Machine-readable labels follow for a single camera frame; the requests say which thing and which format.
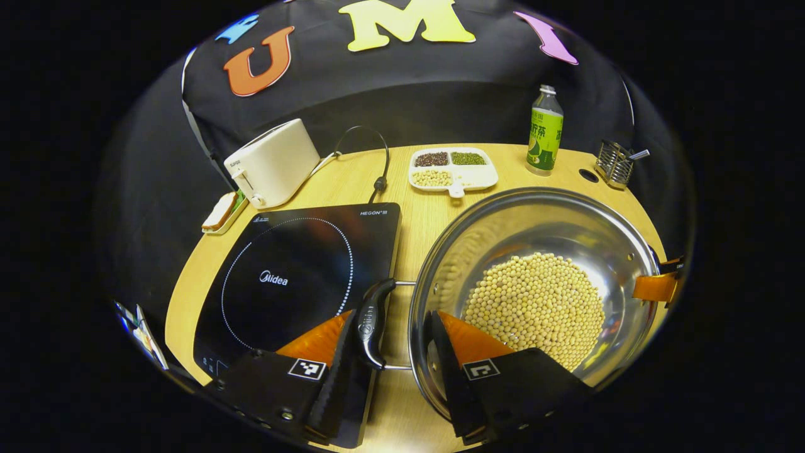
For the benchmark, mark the small white plate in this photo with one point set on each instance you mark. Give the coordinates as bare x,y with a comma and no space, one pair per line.
236,217

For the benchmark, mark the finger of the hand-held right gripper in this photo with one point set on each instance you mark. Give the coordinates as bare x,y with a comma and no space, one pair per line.
654,287

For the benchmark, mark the green tea bottle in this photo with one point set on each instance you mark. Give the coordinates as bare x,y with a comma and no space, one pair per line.
544,138

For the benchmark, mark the sandwich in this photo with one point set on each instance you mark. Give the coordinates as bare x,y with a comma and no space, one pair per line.
219,212

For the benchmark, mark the white divided dish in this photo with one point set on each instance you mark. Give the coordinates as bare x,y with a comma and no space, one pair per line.
478,179

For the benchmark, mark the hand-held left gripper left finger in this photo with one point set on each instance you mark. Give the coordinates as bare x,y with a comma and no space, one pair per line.
336,384

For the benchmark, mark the black induction cooktop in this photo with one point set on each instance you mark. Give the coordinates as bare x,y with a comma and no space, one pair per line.
283,251

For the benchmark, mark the white printed sheets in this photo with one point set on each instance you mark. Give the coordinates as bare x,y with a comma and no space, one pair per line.
143,330

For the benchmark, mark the stainless steel pot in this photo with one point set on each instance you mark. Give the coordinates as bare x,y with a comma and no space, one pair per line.
534,220

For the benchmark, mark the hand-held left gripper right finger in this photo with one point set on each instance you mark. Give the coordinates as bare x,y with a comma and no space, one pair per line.
449,377

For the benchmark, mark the large soybean pile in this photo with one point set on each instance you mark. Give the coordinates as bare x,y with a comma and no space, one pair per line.
534,302

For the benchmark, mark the small soybean pile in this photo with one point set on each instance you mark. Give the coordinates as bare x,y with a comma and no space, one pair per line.
431,178

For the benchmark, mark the metal spoon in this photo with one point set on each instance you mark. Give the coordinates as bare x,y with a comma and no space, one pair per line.
640,154

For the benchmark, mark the white toaster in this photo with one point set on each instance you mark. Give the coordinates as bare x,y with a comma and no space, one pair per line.
277,160

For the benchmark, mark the dark red bean pile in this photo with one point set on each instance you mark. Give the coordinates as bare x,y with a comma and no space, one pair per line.
431,159

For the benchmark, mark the green mung bean pile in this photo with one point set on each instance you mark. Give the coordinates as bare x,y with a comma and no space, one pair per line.
468,158

